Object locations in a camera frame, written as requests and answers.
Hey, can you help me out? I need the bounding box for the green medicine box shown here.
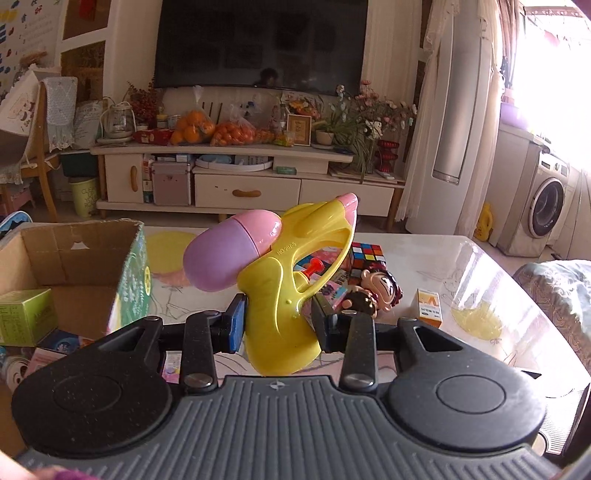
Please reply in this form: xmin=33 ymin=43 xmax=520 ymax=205
xmin=0 ymin=289 xmax=58 ymax=347

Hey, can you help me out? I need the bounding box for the washing machine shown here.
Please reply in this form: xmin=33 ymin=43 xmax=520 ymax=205
xmin=489 ymin=142 xmax=578 ymax=258

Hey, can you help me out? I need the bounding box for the yellow toy water gun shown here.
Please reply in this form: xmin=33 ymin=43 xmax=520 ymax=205
xmin=183 ymin=193 xmax=358 ymax=376

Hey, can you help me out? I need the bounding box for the pink storage case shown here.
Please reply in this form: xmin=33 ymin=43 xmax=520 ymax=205
xmin=151 ymin=161 xmax=191 ymax=206

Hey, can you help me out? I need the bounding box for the panda mascot figurine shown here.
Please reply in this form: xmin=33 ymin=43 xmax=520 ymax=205
xmin=1 ymin=355 xmax=30 ymax=392

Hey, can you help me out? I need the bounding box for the pink starry box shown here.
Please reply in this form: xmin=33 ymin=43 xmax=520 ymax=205
xmin=25 ymin=348 xmax=67 ymax=377

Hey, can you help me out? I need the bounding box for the white standing air conditioner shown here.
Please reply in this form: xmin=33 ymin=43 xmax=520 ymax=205
xmin=400 ymin=1 xmax=501 ymax=236

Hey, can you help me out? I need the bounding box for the black hexagonal box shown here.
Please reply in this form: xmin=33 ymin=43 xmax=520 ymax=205
xmin=37 ymin=329 xmax=93 ymax=355

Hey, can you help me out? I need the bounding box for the wooden chair with covers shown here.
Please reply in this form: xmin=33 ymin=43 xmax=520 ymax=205
xmin=1 ymin=65 xmax=78 ymax=222

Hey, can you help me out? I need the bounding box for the cartoon girl doll figurine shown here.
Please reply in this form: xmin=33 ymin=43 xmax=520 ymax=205
xmin=339 ymin=268 xmax=403 ymax=319

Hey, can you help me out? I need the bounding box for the green waste bin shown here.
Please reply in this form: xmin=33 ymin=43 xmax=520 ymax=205
xmin=69 ymin=177 xmax=98 ymax=218

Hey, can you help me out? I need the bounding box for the bag of small tangerines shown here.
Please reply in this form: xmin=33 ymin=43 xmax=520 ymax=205
xmin=211 ymin=104 xmax=256 ymax=147

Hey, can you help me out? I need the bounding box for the black television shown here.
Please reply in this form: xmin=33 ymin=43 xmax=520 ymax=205
xmin=154 ymin=0 xmax=369 ymax=95

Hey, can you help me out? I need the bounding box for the red candle holder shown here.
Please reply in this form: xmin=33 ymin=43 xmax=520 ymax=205
xmin=376 ymin=140 xmax=400 ymax=173

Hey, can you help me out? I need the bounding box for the wooden picture frame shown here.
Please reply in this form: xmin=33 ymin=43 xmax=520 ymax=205
xmin=287 ymin=114 xmax=312 ymax=146

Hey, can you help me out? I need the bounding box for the bag of large oranges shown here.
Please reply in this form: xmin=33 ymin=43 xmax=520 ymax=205
xmin=169 ymin=86 xmax=216 ymax=146

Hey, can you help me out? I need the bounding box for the rubiks cube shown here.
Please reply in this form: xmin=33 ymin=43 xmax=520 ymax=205
xmin=344 ymin=242 xmax=388 ymax=285

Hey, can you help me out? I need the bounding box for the white tv cabinet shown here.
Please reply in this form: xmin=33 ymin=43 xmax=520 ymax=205
xmin=91 ymin=143 xmax=405 ymax=231

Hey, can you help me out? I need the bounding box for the green white cardboard carton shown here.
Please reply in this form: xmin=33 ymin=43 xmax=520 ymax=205
xmin=0 ymin=218 xmax=153 ymax=458

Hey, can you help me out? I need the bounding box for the pink toy box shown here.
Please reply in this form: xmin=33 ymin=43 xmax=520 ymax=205
xmin=294 ymin=247 xmax=349 ymax=310

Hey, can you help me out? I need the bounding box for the potted flower plant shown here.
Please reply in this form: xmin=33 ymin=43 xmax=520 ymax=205
xmin=312 ymin=80 xmax=418 ymax=182

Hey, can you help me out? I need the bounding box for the orange white medicine box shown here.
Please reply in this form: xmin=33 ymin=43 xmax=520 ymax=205
xmin=416 ymin=289 xmax=443 ymax=328

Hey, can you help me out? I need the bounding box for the glass kettle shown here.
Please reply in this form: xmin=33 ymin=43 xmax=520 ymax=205
xmin=96 ymin=101 xmax=136 ymax=145

